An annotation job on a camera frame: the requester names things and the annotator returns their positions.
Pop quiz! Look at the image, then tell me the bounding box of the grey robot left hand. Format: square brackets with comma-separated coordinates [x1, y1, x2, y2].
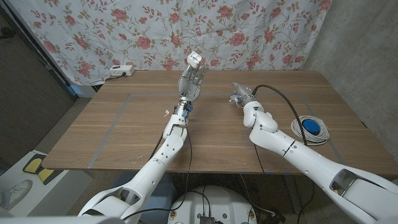
[172, 63, 208, 113]

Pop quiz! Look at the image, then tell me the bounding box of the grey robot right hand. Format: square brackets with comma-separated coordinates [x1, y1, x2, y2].
[229, 82, 259, 109]

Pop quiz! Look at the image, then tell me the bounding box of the white AirPods case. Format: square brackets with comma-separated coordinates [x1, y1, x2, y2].
[187, 51, 203, 69]

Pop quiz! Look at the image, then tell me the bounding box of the white power strip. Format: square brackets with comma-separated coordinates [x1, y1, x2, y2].
[109, 64, 136, 77]

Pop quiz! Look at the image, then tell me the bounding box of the floral rose backdrop cloth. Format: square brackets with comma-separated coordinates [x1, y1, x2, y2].
[7, 0, 333, 86]

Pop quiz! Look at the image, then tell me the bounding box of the blue round pedal button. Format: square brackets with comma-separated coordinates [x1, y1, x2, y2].
[302, 119, 321, 136]

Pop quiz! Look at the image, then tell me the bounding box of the white storage box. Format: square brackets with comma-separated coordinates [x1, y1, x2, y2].
[70, 83, 97, 99]

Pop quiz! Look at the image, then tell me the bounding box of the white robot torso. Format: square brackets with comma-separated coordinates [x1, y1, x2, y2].
[167, 185, 258, 224]

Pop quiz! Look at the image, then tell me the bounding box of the white floor board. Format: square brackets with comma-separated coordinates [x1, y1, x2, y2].
[0, 150, 94, 218]

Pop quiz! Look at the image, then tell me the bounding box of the white shoe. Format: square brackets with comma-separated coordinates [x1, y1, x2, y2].
[0, 179, 34, 212]

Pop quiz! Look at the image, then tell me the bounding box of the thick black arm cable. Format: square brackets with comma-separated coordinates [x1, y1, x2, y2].
[251, 84, 315, 224]
[148, 132, 165, 161]

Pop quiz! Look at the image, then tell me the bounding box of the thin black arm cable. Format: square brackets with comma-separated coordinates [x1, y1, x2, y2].
[123, 127, 193, 221]
[253, 143, 267, 175]

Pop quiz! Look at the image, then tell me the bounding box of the black power strip cord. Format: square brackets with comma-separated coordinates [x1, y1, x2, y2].
[105, 72, 127, 82]

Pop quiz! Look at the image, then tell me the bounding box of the coiled white cable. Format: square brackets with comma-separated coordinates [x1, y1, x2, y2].
[290, 115, 330, 146]

